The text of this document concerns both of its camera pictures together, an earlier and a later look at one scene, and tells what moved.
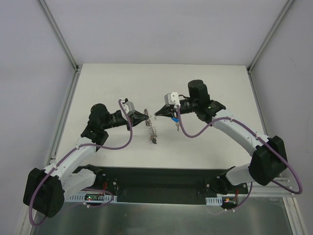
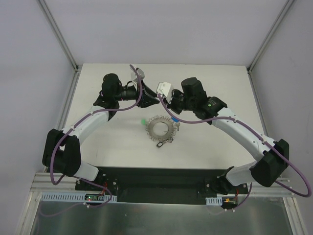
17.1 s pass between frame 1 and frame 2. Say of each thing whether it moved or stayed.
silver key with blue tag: stayed
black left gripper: moved
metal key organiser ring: moved
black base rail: stayed
